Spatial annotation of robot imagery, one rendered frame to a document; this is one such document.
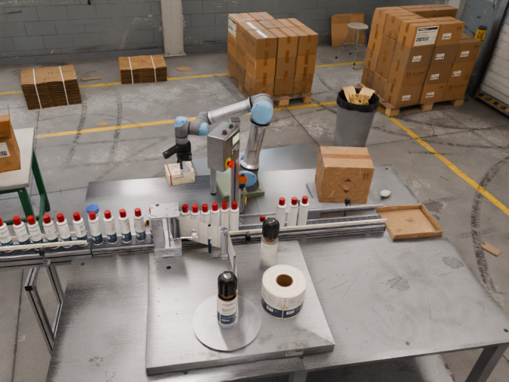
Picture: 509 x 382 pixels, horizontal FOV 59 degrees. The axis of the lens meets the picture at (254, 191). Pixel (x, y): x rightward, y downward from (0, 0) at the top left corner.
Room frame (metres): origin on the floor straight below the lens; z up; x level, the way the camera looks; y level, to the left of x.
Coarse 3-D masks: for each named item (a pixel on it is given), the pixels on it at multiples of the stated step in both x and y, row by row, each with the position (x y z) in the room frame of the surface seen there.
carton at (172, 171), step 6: (186, 162) 2.33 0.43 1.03; (168, 168) 2.26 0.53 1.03; (174, 168) 2.26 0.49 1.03; (192, 168) 2.27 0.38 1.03; (168, 174) 2.19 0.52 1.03; (174, 174) 2.19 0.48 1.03; (186, 174) 2.22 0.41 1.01; (192, 174) 2.23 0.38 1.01; (168, 180) 2.18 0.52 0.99; (174, 180) 2.19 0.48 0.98; (180, 180) 2.21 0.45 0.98; (186, 180) 2.22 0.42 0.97; (192, 180) 2.23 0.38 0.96
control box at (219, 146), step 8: (216, 128) 1.96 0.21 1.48; (224, 128) 1.97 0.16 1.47; (208, 136) 1.89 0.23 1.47; (216, 136) 1.88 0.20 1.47; (224, 136) 1.89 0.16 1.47; (208, 144) 1.89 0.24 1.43; (216, 144) 1.87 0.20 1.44; (224, 144) 1.86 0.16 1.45; (208, 152) 1.89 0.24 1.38; (216, 152) 1.87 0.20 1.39; (224, 152) 1.86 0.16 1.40; (208, 160) 1.89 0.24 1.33; (216, 160) 1.87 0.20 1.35; (224, 160) 1.86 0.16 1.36; (232, 160) 1.93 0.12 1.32; (216, 168) 1.87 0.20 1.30; (224, 168) 1.86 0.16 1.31
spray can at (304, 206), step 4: (304, 196) 1.96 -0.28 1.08; (304, 200) 1.94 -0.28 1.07; (300, 204) 1.95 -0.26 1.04; (304, 204) 1.94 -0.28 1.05; (308, 204) 1.95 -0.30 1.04; (300, 208) 1.94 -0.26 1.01; (304, 208) 1.93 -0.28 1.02; (300, 212) 1.94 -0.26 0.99; (304, 212) 1.93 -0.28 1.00; (300, 216) 1.94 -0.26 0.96; (304, 216) 1.93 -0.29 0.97; (300, 220) 1.94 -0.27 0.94; (304, 220) 1.94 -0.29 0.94; (300, 224) 1.94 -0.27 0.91; (304, 224) 1.94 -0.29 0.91
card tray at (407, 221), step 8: (384, 208) 2.19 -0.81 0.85; (392, 208) 2.20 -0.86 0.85; (400, 208) 2.21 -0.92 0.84; (408, 208) 2.23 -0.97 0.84; (416, 208) 2.24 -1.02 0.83; (424, 208) 2.20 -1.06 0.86; (384, 216) 2.14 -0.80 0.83; (392, 216) 2.15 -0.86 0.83; (400, 216) 2.15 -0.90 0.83; (408, 216) 2.16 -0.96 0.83; (416, 216) 2.16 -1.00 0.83; (424, 216) 2.16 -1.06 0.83; (392, 224) 2.07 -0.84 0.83; (400, 224) 2.07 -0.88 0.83; (408, 224) 2.08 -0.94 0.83; (416, 224) 2.08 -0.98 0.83; (424, 224) 2.08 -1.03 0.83; (432, 224) 2.09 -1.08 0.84; (392, 232) 2.00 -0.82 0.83; (400, 232) 2.00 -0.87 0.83; (408, 232) 2.01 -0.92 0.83; (416, 232) 2.01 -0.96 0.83; (424, 232) 1.97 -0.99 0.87; (432, 232) 1.98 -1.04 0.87; (440, 232) 1.99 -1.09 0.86
